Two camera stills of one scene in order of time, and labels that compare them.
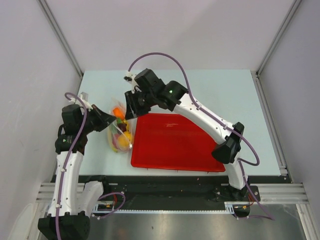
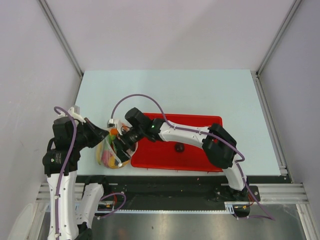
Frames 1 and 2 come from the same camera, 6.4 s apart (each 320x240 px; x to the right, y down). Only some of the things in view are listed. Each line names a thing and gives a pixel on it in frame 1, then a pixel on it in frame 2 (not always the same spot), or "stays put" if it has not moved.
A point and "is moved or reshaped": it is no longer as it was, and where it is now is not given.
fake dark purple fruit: x=122 y=125 → x=179 y=147
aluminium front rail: x=277 y=193 stays put
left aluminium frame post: x=46 y=9 stays put
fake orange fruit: x=118 y=113 → x=114 y=131
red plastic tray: x=172 y=141 stays put
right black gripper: x=132 y=110 → x=122 y=153
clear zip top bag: x=122 y=132 is moved or reshaped
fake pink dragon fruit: x=115 y=134 → x=104 y=158
